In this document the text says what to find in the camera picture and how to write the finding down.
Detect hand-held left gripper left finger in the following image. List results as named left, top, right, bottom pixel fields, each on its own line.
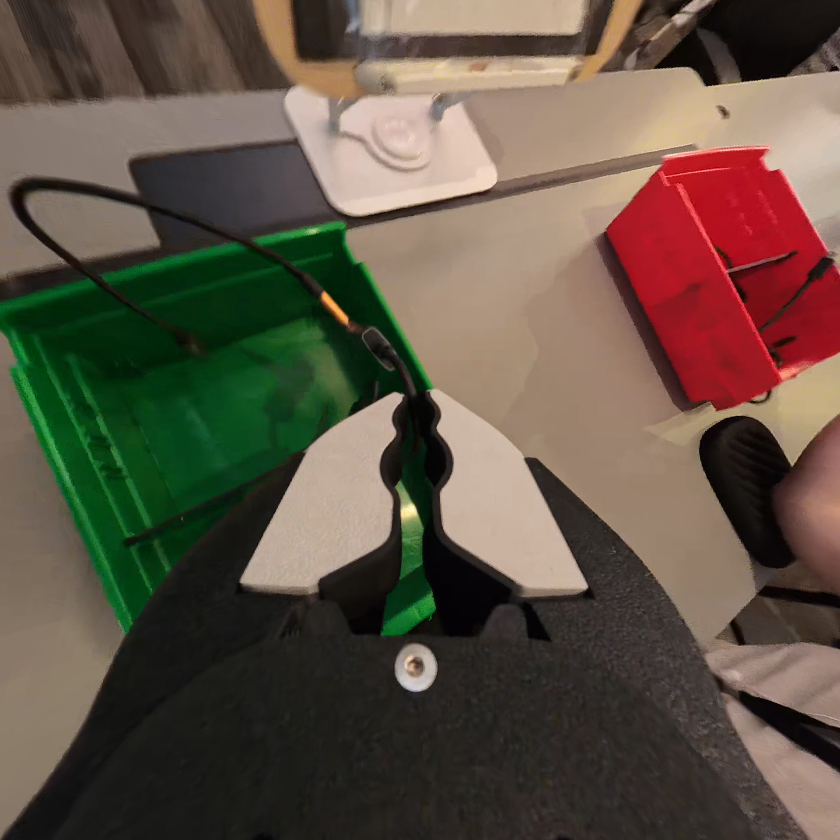
left=239, top=392, right=405, bottom=597

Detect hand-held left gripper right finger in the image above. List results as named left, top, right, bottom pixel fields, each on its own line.
left=423, top=388, right=590, bottom=600

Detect green plastic bin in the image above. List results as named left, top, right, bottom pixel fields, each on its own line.
left=0, top=222, right=437, bottom=636

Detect black usb-c cable orange tips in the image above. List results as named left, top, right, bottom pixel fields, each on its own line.
left=9, top=177, right=429, bottom=454

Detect person's right hand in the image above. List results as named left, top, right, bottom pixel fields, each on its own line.
left=772, top=413, right=840, bottom=583

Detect black zip tie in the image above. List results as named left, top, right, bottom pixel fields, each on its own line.
left=123, top=484, right=266, bottom=547

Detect red plastic bin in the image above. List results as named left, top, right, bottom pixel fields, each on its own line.
left=604, top=146, right=840, bottom=412

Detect person's beige trousers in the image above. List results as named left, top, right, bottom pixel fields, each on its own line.
left=705, top=639, right=840, bottom=840

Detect dark flat pad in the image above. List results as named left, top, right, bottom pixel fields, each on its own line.
left=127, top=140, right=337, bottom=251

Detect black office chair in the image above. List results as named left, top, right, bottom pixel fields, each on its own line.
left=626, top=0, right=840, bottom=88

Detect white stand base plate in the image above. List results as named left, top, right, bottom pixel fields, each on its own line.
left=283, top=85, right=498, bottom=218

